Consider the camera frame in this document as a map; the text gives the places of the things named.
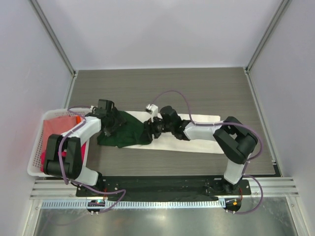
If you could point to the left aluminium frame post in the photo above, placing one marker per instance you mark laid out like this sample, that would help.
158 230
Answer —
49 30

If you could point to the aluminium frame post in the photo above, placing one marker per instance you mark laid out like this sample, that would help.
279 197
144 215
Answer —
49 30
283 6

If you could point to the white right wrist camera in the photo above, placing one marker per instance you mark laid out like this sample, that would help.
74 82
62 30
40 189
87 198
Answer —
152 109

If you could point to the slotted white cable duct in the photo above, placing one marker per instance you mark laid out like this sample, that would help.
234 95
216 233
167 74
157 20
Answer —
99 204

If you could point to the orange item in basket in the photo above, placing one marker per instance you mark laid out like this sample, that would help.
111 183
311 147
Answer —
78 119

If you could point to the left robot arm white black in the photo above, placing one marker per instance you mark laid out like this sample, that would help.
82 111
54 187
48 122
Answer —
71 168

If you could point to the salmon pink t shirt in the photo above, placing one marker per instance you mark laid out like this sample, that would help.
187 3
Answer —
58 126

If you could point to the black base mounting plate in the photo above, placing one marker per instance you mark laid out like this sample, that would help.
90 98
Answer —
172 189

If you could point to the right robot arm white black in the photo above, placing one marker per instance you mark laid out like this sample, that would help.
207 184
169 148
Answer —
236 141

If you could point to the right aluminium frame post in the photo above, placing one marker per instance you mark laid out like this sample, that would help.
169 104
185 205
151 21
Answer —
283 6

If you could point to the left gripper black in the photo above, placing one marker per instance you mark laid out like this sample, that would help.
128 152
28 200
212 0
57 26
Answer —
119 121

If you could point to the white plastic laundry basket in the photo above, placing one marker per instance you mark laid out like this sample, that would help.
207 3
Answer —
34 165

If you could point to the white and green t shirt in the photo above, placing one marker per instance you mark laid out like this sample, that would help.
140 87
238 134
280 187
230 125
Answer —
167 141

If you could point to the magenta t shirt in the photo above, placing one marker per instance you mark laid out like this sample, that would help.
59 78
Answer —
42 157

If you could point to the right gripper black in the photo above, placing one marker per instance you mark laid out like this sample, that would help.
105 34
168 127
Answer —
150 125

